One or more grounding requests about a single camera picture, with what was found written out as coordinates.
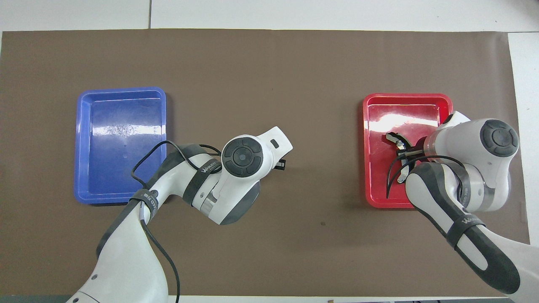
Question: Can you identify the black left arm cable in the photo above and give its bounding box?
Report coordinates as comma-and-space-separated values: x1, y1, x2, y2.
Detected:
131, 141, 222, 303

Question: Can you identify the red plastic tray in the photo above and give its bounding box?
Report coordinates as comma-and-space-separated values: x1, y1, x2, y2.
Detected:
363, 93, 454, 209

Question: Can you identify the brown table mat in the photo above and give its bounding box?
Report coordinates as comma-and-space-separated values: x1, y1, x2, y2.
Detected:
0, 29, 535, 297

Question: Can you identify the black strap Wanjeer print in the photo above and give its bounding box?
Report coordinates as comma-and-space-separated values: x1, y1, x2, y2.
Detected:
182, 155, 222, 207
446, 214, 486, 248

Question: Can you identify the blue plastic tray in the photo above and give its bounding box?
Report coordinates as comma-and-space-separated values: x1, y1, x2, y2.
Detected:
74, 87, 168, 205

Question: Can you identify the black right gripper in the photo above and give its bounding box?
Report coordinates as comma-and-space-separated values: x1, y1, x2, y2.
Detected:
396, 146, 427, 161

